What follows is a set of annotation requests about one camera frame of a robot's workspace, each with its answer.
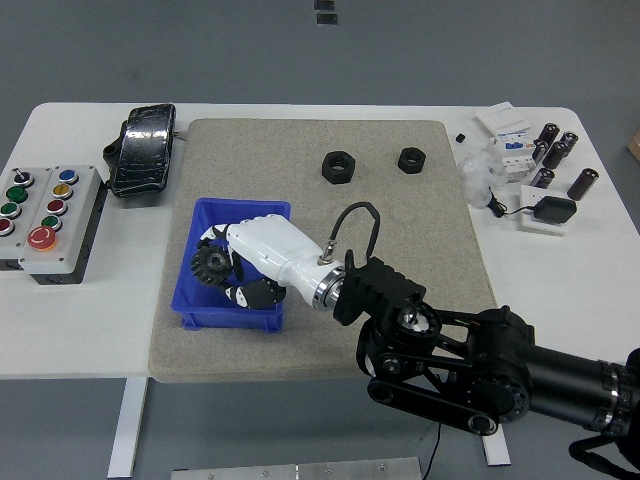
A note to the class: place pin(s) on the small black hex nut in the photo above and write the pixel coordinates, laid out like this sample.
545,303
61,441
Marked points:
411,160

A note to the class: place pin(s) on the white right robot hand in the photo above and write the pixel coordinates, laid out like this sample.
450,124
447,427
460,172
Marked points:
270,245

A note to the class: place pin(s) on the white table leg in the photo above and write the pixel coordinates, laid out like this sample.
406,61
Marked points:
496,450
127,425

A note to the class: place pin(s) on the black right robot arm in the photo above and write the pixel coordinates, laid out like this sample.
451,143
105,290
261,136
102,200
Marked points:
500,360

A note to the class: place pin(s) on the black floor plate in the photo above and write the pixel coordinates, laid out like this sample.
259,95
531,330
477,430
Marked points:
326,18
325,4

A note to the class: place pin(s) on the dark brown cylindrical capacitor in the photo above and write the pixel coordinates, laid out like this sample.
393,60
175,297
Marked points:
548,133
569,138
543,178
556,154
540,150
583,183

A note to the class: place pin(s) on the white flat carton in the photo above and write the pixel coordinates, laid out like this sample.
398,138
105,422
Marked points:
502,120

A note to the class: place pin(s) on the grey-brown mat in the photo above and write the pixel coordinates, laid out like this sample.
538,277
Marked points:
325,340

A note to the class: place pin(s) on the grey selector-switch button box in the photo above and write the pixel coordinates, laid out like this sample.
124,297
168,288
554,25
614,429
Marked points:
12,210

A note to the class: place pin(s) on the black toothed gear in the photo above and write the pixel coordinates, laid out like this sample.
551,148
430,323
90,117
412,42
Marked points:
212,265

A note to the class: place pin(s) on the white blue circuit breaker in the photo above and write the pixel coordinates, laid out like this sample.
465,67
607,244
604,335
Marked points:
512,155

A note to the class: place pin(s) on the blue plastic box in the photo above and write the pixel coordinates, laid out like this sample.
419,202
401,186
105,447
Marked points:
210,312

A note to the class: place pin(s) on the black tape-wrapped device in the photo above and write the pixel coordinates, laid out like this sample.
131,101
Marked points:
142,150

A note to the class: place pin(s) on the large black hex nut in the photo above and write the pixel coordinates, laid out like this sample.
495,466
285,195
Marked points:
338,167

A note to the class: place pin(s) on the black power adapter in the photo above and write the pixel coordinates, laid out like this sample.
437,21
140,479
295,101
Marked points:
556,209

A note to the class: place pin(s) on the grey emergency-stop button box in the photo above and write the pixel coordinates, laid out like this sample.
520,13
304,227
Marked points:
60,220

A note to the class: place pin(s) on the clear plastic bag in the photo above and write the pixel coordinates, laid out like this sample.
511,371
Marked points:
475,180

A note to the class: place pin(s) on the brown cardboard box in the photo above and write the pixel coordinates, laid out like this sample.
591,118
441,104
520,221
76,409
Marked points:
634,147

